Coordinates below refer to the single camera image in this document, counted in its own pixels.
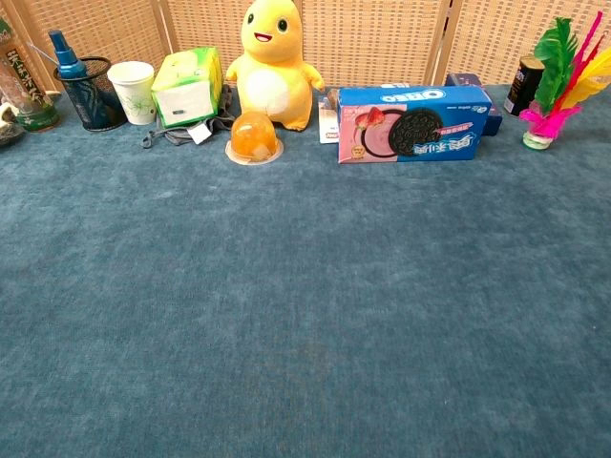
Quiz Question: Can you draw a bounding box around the blue velvet table cloth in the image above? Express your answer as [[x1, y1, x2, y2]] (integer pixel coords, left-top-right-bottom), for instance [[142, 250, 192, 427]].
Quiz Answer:
[[0, 83, 611, 458]]

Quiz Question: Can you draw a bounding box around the orange jelly cup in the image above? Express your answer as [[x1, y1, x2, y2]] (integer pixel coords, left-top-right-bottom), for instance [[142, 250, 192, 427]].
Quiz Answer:
[[224, 112, 285, 166]]

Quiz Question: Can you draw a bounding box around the white pink small packet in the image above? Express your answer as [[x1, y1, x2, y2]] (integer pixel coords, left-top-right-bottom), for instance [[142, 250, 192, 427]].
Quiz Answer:
[[318, 93, 342, 144]]

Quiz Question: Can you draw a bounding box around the blue Oreo cookie box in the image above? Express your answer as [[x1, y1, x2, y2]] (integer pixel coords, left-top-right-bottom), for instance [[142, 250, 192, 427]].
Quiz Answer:
[[336, 85, 494, 165]]

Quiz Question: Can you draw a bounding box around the yellow dinosaur plush toy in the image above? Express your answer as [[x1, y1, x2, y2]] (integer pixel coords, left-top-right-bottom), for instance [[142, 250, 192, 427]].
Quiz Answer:
[[224, 0, 327, 133]]

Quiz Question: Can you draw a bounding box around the green white tissue box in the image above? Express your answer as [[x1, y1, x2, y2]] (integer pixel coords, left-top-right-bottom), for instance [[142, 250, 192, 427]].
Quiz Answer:
[[150, 46, 224, 130]]

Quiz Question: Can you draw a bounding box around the woven rattan folding screen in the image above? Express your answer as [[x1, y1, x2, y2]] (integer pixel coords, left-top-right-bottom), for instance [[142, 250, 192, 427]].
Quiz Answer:
[[0, 0, 611, 94]]

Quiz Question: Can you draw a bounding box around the dark blue small box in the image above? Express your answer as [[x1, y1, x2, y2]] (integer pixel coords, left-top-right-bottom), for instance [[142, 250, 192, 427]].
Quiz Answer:
[[445, 73, 504, 138]]

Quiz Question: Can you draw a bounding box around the white paper cup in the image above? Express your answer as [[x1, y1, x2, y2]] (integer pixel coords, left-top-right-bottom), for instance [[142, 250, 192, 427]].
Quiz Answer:
[[106, 60, 158, 127]]

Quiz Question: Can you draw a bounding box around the black mesh pen holder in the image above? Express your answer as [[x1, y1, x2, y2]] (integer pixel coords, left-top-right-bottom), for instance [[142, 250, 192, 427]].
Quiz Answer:
[[53, 56, 128, 133]]

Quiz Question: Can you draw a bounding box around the black cylindrical can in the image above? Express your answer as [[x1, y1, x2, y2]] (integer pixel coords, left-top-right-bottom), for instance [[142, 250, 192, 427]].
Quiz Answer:
[[504, 55, 546, 117]]

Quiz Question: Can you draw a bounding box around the blue spray bottle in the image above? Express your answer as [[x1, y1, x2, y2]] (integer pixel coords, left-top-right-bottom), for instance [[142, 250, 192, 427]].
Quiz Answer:
[[47, 29, 89, 81]]

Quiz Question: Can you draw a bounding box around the colourful feather shuttlecock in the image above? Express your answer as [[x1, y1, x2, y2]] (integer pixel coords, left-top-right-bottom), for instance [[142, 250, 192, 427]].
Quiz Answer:
[[518, 10, 611, 151]]

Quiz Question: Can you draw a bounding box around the green tea bottle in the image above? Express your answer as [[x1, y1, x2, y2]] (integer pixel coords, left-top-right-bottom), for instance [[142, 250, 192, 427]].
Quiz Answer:
[[0, 16, 62, 134]]

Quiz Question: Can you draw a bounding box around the grey fabric strap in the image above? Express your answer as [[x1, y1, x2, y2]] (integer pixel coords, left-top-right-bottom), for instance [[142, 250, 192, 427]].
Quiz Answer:
[[141, 84, 236, 149]]

